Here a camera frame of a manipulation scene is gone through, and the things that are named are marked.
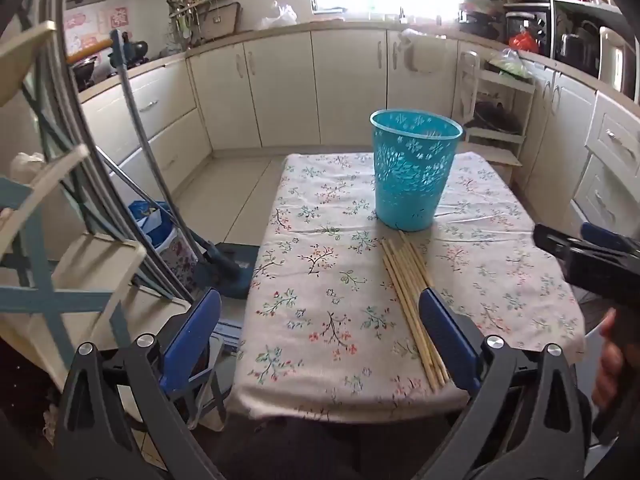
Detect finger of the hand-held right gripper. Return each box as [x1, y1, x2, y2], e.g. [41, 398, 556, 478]
[580, 221, 640, 257]
[532, 223, 594, 262]

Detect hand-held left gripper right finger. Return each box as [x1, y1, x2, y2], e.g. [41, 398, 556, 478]
[418, 288, 597, 480]

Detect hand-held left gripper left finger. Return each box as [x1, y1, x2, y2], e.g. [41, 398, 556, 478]
[52, 287, 228, 480]

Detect bundle of wooden chopsticks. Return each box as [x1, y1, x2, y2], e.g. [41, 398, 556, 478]
[381, 230, 449, 392]

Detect teal plastic basket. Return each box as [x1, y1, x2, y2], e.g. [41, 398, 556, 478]
[370, 109, 464, 232]

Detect person's right hand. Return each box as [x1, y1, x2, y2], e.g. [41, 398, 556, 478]
[592, 308, 626, 409]

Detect wooden step stool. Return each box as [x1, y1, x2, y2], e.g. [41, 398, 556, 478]
[487, 149, 524, 181]

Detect cream and blue shelf rack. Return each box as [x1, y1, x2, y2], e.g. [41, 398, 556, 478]
[0, 20, 151, 378]

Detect floral tablecloth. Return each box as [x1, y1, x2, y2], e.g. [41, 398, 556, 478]
[227, 151, 586, 423]

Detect steel pole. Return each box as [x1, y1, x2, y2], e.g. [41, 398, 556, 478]
[94, 146, 193, 303]

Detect person's dark clothing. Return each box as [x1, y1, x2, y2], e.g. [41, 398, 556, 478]
[195, 410, 481, 480]

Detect white slim trolley shelf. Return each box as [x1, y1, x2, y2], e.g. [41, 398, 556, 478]
[456, 50, 537, 167]

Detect bag of green vegetables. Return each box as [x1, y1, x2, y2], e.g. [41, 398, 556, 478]
[487, 49, 534, 79]

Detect red plastic bag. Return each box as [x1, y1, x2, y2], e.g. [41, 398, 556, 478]
[509, 31, 541, 55]

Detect black microwave oven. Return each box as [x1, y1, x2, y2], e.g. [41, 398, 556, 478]
[503, 4, 552, 50]

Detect white hanging door bin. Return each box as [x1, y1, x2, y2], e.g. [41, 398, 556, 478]
[399, 29, 434, 77]

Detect stack of pots and bowls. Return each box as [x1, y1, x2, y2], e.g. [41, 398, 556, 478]
[459, 0, 504, 42]

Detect cream kitchen base cabinets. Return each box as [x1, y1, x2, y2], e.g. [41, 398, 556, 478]
[79, 25, 640, 223]

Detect black lidded pot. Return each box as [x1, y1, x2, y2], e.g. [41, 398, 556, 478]
[74, 56, 99, 83]

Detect white plastic bag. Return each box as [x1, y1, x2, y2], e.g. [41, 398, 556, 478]
[259, 1, 299, 31]

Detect black wok with handle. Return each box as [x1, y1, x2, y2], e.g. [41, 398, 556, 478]
[474, 101, 522, 132]

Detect blue mop with steel handle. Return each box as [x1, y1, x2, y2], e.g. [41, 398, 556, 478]
[110, 29, 251, 302]

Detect orange wooden handle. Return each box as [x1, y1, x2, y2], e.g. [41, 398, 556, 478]
[66, 40, 114, 65]

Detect wall utensil rack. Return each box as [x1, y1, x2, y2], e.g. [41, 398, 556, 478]
[166, 0, 242, 48]

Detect pink wall stickers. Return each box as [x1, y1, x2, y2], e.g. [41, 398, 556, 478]
[64, 6, 130, 62]

